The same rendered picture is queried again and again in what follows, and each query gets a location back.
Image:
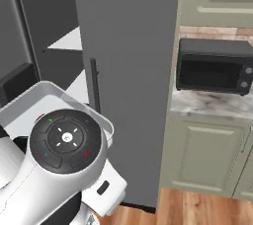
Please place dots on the white fridge shelf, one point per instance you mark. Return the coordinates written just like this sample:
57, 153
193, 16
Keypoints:
70, 42

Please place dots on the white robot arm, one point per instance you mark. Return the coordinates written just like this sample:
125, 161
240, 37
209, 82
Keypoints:
49, 183

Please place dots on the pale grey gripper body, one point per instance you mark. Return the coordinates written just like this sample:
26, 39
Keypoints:
89, 217

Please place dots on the narrow pale green cupboard door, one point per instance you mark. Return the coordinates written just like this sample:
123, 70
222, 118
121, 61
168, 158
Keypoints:
246, 176

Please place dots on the black microwave oven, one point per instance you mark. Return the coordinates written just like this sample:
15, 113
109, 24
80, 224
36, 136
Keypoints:
210, 67

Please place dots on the wide pale green cupboard door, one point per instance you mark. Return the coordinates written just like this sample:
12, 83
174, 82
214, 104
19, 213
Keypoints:
204, 156

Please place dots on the white freezer drawer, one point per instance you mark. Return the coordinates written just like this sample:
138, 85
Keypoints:
36, 99

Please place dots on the grey fridge body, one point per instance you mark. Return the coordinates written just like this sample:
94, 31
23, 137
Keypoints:
49, 8

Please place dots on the open grey fridge door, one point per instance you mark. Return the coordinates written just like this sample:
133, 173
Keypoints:
11, 28

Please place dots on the black door bin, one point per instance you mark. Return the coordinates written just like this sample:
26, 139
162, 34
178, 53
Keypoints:
16, 82

